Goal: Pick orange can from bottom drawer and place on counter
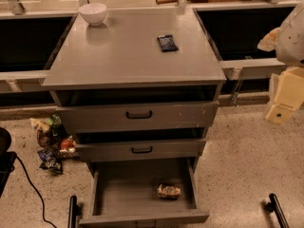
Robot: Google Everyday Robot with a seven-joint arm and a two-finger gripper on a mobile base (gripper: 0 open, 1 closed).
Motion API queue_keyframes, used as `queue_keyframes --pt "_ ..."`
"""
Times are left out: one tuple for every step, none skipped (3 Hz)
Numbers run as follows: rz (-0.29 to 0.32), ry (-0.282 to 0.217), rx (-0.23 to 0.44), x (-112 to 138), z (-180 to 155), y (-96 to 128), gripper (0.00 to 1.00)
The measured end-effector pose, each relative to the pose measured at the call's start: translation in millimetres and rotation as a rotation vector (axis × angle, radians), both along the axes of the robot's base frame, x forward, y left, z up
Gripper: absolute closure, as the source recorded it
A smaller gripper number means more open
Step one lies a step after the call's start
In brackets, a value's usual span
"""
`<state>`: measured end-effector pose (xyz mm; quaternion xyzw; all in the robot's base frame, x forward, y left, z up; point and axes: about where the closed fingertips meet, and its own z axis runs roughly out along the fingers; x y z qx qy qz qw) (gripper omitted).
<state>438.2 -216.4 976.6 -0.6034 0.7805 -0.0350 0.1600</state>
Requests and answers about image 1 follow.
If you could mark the brown snack bag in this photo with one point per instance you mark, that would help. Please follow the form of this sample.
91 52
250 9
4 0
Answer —
45 139

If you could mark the grey middle drawer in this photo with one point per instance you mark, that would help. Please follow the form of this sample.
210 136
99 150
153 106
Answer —
142 150

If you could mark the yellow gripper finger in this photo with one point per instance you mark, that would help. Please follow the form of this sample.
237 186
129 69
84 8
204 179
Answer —
268 42
286 92

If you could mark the black left base bar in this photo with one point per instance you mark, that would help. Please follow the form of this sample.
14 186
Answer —
73 212

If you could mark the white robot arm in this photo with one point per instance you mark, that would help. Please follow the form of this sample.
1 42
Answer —
290 40

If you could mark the black right base bar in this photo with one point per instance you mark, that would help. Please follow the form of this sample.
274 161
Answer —
273 206

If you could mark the green snack bag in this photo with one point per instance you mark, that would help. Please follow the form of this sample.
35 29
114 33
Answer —
55 124

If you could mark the dark blue snack packet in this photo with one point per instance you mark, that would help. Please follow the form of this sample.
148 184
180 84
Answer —
167 43

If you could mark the grey drawer cabinet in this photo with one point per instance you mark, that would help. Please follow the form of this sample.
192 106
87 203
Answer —
121 63

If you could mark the black device on floor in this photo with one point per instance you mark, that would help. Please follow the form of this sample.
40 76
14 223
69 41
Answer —
7 158

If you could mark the black base bar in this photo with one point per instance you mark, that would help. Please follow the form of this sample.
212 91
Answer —
273 206
73 212

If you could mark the red round snack item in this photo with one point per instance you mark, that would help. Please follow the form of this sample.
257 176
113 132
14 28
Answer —
67 145

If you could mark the grey open bottom drawer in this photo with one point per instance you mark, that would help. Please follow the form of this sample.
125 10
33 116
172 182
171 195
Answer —
125 195

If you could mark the yellow chip bag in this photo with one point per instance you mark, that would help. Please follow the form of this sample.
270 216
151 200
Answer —
39 125

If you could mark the grey top drawer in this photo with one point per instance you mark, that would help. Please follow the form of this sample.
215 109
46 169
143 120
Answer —
132 117

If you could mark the white bowl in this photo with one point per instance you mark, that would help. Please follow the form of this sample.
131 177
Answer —
93 13

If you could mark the orange soda can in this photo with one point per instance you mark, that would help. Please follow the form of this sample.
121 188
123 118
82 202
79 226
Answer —
168 191

